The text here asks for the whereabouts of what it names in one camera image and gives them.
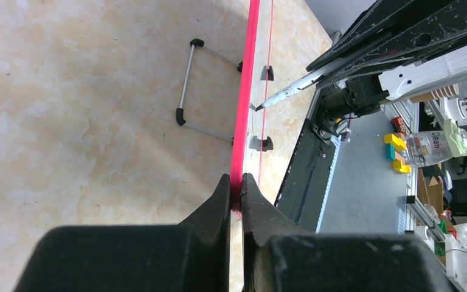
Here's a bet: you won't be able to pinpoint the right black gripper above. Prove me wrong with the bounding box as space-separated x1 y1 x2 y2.
306 1 467 89

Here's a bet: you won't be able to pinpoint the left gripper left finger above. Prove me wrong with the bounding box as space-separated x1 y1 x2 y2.
15 175 230 291

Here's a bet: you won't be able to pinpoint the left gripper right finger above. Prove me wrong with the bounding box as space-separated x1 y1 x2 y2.
241 173 454 291

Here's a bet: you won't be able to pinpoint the pink framed whiteboard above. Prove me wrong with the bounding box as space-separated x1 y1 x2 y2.
230 1 274 291

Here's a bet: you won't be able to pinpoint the black white marker pen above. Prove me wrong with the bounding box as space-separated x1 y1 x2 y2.
255 58 345 111

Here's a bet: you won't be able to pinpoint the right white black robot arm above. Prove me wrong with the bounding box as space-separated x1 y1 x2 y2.
305 1 467 140

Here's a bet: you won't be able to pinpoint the black whiteboard foot clip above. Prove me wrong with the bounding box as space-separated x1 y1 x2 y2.
249 136 274 152
260 65 274 81

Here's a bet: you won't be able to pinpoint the metal whiteboard stand leg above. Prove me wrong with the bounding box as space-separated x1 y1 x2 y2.
175 38 243 143

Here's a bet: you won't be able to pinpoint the yellow teal toy blocks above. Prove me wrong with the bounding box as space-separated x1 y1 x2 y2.
384 133 412 174

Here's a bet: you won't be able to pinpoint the clear plastic cleaner bottle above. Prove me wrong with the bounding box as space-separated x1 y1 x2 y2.
406 119 467 168

